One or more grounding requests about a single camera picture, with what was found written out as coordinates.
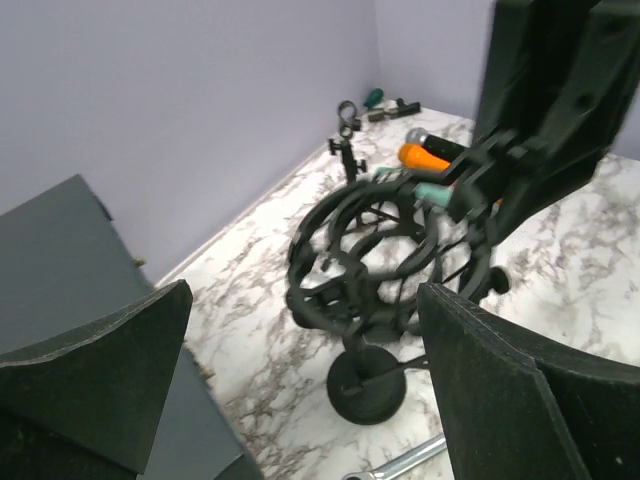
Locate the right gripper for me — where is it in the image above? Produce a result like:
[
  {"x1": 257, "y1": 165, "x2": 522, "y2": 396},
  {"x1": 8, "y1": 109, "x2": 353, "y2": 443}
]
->
[{"x1": 472, "y1": 1, "x2": 639, "y2": 241}]

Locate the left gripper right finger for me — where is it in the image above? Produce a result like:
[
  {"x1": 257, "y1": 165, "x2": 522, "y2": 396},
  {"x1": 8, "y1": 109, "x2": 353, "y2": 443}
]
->
[{"x1": 418, "y1": 284, "x2": 639, "y2": 479}]

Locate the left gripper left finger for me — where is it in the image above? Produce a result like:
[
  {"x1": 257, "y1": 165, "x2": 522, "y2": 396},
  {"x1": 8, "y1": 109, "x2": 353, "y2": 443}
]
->
[{"x1": 1, "y1": 280, "x2": 193, "y2": 479}]

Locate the black microphone silver grille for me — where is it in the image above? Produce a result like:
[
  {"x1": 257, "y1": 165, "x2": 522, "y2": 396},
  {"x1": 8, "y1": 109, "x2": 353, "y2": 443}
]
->
[{"x1": 405, "y1": 127, "x2": 466, "y2": 162}]

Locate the orange toy microphone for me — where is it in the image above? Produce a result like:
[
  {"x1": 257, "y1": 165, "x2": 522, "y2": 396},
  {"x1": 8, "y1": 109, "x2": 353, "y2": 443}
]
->
[{"x1": 398, "y1": 143, "x2": 462, "y2": 193}]

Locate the mint green toy microphone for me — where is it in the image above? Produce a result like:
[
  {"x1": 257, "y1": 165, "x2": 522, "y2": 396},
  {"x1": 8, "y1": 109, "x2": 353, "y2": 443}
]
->
[{"x1": 372, "y1": 167, "x2": 452, "y2": 209}]

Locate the black tripod clip stand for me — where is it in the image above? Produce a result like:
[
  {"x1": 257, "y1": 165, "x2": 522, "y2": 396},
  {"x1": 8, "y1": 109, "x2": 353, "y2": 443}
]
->
[{"x1": 328, "y1": 100, "x2": 368, "y2": 184}]

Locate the black tripod shock-mount stand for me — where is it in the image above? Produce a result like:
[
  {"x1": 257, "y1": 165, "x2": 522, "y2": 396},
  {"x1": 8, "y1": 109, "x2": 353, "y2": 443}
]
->
[{"x1": 287, "y1": 166, "x2": 510, "y2": 342}]

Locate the black round-base shock-mount stand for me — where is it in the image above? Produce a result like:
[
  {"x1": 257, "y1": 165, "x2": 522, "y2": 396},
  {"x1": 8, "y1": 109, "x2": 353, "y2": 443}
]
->
[{"x1": 286, "y1": 271, "x2": 429, "y2": 425}]

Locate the silver ratchet wrench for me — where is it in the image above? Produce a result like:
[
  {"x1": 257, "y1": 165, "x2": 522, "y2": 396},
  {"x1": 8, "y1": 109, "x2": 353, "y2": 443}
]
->
[{"x1": 343, "y1": 433, "x2": 447, "y2": 480}]

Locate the dark rack-mount equipment case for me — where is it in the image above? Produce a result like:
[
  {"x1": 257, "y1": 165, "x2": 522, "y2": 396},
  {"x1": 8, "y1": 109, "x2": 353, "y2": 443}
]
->
[{"x1": 1, "y1": 175, "x2": 261, "y2": 479}]

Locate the green-handled screwdriver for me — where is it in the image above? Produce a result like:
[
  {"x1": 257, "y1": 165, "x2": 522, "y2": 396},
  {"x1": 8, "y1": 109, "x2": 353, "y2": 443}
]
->
[{"x1": 363, "y1": 88, "x2": 384, "y2": 110}]

